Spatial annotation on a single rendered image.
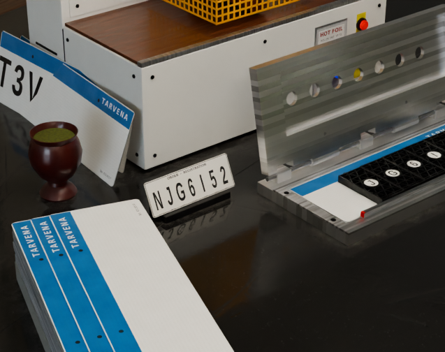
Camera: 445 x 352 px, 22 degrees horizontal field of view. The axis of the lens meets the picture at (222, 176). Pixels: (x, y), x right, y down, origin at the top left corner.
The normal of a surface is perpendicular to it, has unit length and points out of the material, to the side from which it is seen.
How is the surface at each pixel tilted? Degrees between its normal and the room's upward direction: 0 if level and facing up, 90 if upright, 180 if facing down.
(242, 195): 0
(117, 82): 90
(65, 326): 0
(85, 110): 69
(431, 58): 79
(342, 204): 0
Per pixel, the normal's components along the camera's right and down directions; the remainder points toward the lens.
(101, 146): -0.77, -0.06
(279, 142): 0.61, 0.20
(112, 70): -0.78, 0.30
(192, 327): 0.00, -0.88
